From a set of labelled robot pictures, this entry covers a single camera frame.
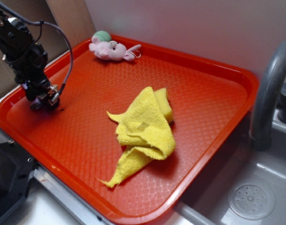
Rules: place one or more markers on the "black metal bracket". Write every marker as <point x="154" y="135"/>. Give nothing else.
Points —
<point x="16" y="172"/>

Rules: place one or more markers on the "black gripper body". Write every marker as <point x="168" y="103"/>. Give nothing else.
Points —
<point x="44" y="91"/>

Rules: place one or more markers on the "grey sink basin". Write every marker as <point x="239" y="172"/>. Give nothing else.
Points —
<point x="205" y="200"/>

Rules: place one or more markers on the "cardboard panel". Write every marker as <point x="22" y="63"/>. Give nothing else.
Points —
<point x="51" y="40"/>

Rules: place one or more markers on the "red plastic tray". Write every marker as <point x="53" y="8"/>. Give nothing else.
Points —
<point x="77" y="142"/>

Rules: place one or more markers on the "yellow cloth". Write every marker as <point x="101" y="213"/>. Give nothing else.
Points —
<point x="145" y="133"/>

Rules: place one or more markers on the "sink drain cover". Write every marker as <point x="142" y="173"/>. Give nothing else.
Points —
<point x="251" y="201"/>

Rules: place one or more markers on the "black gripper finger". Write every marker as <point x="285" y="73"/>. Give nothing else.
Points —
<point x="37" y="104"/>

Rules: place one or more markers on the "wooden board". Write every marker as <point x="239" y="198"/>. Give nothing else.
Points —
<point x="73" y="17"/>

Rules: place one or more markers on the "pink plush mouse toy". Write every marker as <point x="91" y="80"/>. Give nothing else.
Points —
<point x="113" y="50"/>

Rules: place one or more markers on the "yellow sponge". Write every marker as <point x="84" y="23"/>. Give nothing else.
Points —
<point x="162" y="99"/>

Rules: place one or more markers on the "green yarn ball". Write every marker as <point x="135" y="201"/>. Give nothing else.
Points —
<point x="103" y="36"/>

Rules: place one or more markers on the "grey faucet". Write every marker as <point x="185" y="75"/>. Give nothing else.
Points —
<point x="272" y="90"/>

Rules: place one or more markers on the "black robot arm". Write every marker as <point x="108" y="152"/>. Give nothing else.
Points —
<point x="27" y="58"/>

